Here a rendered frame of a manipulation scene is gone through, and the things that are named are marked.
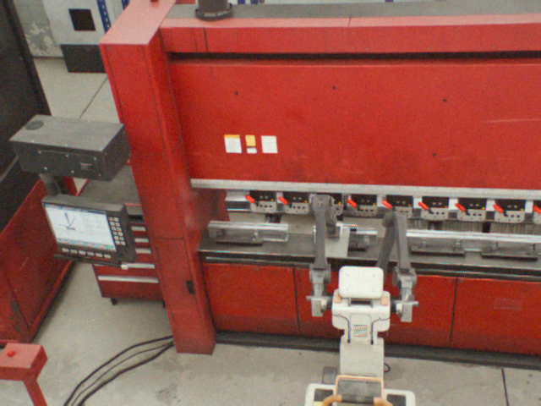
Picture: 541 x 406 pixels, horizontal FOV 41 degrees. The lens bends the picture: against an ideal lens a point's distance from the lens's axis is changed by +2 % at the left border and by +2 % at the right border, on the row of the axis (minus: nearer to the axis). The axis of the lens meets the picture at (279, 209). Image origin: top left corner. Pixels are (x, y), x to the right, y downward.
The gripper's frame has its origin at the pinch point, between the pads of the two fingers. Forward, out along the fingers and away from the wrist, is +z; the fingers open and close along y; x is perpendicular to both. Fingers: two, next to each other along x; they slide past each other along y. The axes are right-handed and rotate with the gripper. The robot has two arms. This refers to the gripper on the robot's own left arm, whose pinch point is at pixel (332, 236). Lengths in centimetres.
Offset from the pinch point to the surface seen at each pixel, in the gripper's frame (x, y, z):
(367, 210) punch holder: -14.1, -19.8, -9.1
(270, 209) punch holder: -12.5, 38.1, -8.4
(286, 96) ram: -48, 23, -76
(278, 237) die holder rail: -3.4, 35.1, 13.4
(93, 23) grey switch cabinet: -326, 307, 212
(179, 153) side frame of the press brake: -26, 85, -51
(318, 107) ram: -45, 6, -70
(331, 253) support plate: 12.4, -0.8, -5.1
